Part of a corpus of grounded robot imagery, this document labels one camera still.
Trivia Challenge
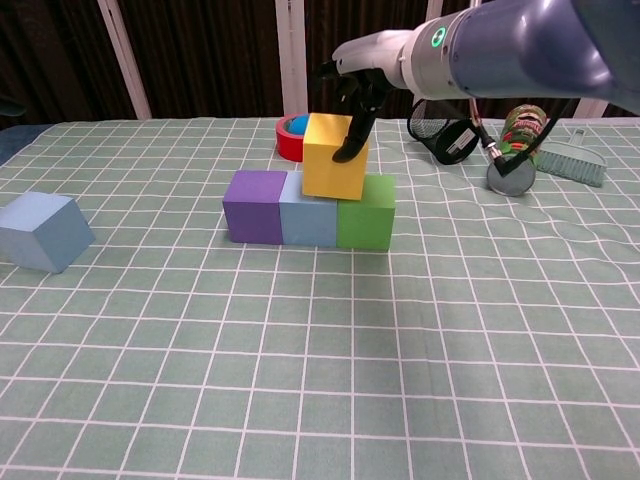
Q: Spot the red tape roll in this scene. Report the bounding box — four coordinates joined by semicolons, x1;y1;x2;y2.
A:
275;113;312;163

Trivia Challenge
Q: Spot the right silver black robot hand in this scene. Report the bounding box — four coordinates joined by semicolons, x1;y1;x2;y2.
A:
315;28;416;165

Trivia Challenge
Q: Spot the white frame post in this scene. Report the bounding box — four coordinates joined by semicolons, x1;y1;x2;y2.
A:
97;0;153;120
275;0;309;117
413;0;444;107
574;97;609;119

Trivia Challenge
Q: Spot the green checkered tablecloth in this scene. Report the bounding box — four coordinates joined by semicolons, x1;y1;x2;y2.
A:
0;117;640;480

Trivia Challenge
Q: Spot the black mesh pen cup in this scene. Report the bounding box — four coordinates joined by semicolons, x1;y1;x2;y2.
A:
406;97;482;166

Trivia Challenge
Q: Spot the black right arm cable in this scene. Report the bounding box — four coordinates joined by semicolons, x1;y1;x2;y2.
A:
467;97;577;177

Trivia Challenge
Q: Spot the dark pleated curtain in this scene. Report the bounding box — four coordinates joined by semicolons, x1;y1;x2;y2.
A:
0;0;640;129

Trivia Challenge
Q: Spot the purple cube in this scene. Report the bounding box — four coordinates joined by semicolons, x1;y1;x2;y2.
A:
222;169;289;245

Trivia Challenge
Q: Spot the yellow cube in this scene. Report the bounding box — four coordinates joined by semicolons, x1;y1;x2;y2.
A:
301;113;370;202

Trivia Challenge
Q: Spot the pale blue hand brush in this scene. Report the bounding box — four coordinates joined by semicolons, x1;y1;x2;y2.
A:
537;128;610;189

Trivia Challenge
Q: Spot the green cube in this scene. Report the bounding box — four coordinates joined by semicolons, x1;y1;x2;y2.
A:
336;174;397;251

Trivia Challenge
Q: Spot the light blue cube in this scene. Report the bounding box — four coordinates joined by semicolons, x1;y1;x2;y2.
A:
278;172;341;248
0;191;96;274

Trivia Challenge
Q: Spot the green chips can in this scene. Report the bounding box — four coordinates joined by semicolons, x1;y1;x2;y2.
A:
486;104;550;197

